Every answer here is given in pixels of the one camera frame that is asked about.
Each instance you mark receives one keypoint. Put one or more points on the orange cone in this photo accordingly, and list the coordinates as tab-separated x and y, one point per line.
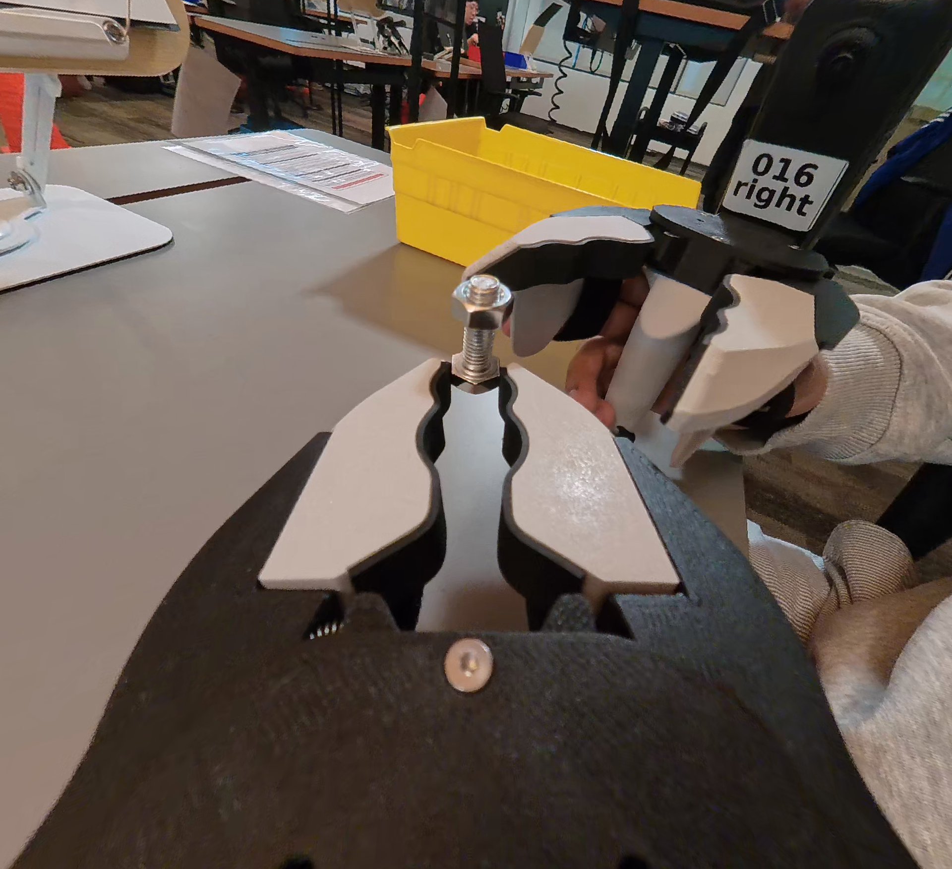
74	82

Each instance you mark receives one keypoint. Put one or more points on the person's right forearm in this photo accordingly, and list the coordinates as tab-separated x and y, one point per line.
892	378

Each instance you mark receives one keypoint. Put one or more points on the silver hex nut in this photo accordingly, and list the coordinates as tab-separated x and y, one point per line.
482	307

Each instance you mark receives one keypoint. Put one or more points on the laminated instruction sheet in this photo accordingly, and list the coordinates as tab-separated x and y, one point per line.
290	166

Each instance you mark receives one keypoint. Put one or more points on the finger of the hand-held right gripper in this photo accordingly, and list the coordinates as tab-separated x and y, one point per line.
573	233
766	333

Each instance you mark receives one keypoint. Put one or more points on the person's grey sweatshirt torso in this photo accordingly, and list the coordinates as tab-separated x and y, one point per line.
907	720

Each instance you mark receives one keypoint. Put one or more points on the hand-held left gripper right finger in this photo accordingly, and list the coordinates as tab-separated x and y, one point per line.
595	512

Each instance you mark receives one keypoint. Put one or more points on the black mesh office chair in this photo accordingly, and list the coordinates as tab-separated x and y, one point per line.
918	512

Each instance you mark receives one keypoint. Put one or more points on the person's right hand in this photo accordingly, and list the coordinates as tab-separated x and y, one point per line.
595	378

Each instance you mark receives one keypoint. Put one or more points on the yellow plastic bin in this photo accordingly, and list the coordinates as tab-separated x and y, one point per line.
446	199

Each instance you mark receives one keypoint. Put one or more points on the silver hex bolt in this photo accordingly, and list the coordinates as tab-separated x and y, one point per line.
480	344

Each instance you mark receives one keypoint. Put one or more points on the grey desk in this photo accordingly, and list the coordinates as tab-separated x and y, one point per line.
186	400

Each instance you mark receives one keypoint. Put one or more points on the long brown office desk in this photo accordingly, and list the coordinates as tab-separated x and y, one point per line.
297	36

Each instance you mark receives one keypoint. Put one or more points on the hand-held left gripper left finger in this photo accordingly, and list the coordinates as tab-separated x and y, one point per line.
353	497

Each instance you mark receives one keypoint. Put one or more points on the pale grey chair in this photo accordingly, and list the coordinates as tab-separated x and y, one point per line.
208	95

